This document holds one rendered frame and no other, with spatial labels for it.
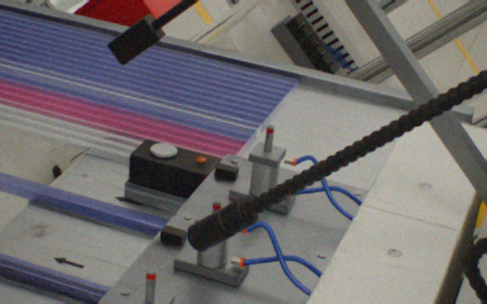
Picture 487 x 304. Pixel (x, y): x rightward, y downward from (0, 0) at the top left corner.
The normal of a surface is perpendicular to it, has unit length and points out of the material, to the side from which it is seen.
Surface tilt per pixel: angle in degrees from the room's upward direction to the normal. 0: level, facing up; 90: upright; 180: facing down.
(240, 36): 0
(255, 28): 0
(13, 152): 0
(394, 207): 46
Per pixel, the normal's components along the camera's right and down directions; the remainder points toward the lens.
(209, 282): 0.09, -0.88
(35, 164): 0.73, -0.44
